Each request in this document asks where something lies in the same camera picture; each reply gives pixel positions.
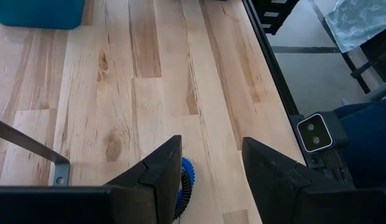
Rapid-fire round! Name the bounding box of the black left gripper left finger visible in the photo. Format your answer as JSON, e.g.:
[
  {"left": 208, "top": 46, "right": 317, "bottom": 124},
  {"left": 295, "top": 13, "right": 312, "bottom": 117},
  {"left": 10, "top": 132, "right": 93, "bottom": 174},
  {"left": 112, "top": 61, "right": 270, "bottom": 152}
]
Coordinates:
[{"left": 105, "top": 135, "right": 184, "bottom": 224}]

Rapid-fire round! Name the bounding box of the black spiral coil keychain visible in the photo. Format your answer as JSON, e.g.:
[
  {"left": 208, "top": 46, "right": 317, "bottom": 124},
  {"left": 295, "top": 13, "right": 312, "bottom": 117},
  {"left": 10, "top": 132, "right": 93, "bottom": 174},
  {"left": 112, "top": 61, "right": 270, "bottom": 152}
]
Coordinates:
[{"left": 172, "top": 169, "right": 194, "bottom": 222}]

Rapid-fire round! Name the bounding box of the black table-level camera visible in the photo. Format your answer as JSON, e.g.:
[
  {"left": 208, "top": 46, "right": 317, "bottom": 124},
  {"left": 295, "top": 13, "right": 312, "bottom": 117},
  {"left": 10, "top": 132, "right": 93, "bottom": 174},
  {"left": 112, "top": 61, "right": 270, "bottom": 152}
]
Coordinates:
[{"left": 296, "top": 111, "right": 349, "bottom": 154}]

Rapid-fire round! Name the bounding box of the person's leg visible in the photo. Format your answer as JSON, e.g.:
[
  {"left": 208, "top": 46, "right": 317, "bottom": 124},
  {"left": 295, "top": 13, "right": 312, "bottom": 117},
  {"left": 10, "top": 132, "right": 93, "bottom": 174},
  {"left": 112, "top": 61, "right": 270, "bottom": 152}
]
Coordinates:
[{"left": 334, "top": 98, "right": 386, "bottom": 189}]

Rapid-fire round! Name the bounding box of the black aluminium table frame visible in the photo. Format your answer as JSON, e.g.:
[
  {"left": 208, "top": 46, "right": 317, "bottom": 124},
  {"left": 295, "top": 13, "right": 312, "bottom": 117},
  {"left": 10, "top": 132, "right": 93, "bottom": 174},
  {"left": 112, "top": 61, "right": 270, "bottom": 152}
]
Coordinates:
[{"left": 242, "top": 0, "right": 357, "bottom": 189}]

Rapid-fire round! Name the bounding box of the black case with labels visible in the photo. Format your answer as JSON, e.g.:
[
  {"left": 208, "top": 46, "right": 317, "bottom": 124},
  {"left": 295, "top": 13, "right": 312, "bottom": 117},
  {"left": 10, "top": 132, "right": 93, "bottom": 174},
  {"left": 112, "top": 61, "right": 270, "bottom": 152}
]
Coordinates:
[{"left": 251, "top": 0, "right": 301, "bottom": 36}]

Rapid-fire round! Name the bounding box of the grey perforated metal shelf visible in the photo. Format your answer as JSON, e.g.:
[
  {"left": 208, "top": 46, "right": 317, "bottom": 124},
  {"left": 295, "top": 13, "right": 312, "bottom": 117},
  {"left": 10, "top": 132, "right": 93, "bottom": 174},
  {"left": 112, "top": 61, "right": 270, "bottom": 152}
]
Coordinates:
[{"left": 0, "top": 117, "right": 72, "bottom": 187}]

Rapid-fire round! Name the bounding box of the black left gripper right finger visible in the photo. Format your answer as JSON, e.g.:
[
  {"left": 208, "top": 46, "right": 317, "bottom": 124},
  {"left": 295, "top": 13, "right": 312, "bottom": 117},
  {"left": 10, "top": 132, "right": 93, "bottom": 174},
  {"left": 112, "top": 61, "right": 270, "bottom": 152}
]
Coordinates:
[{"left": 242, "top": 136, "right": 350, "bottom": 224}]

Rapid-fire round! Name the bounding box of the teal plastic bin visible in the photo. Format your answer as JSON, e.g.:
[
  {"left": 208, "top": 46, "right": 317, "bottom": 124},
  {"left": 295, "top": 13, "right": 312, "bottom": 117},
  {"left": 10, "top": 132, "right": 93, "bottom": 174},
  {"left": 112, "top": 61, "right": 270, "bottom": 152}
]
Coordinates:
[{"left": 0, "top": 0, "right": 86, "bottom": 30}]

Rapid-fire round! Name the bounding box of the light blue plastic sheet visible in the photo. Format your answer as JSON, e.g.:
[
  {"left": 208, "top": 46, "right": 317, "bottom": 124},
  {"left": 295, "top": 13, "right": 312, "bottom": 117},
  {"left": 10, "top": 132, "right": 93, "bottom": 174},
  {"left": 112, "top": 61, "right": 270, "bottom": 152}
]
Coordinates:
[{"left": 323, "top": 0, "right": 386, "bottom": 54}]

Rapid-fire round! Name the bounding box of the blue spiral coil keychain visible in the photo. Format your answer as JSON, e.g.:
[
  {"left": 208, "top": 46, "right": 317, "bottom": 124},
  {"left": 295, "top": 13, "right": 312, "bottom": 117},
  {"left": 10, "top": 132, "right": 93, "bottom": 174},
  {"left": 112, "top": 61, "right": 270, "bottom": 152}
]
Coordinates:
[{"left": 175, "top": 156, "right": 196, "bottom": 212}]

